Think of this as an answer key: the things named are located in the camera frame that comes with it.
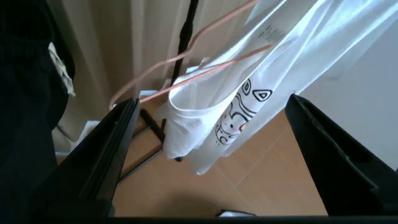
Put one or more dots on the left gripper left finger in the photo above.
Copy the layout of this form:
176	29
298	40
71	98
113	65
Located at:
102	168

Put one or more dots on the pink clothes hanger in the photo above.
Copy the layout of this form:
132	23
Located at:
174	57

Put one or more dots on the black clothes rack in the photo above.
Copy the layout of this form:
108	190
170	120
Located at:
185	34

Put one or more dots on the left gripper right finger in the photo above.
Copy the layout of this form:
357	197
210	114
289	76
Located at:
351	180

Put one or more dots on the white garment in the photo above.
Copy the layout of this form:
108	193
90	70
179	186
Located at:
280	62

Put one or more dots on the beige curtain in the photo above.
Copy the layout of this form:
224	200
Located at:
124	40

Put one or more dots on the black shorts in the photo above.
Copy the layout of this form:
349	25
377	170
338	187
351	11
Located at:
25	93

